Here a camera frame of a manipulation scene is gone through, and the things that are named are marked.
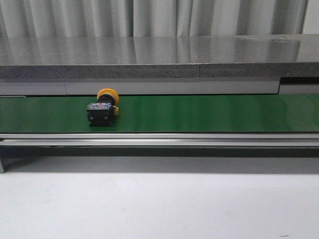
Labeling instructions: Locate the white pleated curtain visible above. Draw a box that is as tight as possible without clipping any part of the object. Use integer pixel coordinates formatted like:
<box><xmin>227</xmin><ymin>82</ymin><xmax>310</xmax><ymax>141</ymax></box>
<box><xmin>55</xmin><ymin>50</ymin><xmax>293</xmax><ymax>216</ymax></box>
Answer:
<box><xmin>0</xmin><ymin>0</ymin><xmax>308</xmax><ymax>38</ymax></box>

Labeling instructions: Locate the yellow mushroom push button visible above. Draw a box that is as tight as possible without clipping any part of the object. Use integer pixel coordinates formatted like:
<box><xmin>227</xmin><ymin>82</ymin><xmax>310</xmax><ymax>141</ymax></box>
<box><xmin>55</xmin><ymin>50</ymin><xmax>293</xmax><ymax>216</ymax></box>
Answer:
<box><xmin>87</xmin><ymin>88</ymin><xmax>120</xmax><ymax>126</ymax></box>

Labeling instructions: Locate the green conveyor belt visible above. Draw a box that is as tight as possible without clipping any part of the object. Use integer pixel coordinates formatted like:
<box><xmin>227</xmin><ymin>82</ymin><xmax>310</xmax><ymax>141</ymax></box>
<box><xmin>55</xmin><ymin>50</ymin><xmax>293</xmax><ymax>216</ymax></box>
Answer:
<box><xmin>0</xmin><ymin>95</ymin><xmax>319</xmax><ymax>133</ymax></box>

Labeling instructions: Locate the aluminium conveyor frame rail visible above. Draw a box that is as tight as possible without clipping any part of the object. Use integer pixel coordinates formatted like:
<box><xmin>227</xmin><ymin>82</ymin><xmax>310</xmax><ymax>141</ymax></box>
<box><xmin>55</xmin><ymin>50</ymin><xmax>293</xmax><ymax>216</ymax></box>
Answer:
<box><xmin>0</xmin><ymin>133</ymin><xmax>319</xmax><ymax>174</ymax></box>

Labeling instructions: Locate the grey stone countertop slab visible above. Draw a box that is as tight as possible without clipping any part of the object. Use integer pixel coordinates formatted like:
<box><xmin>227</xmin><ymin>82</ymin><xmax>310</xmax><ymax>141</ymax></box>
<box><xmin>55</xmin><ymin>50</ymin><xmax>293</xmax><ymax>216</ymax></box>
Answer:
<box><xmin>0</xmin><ymin>33</ymin><xmax>319</xmax><ymax>97</ymax></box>

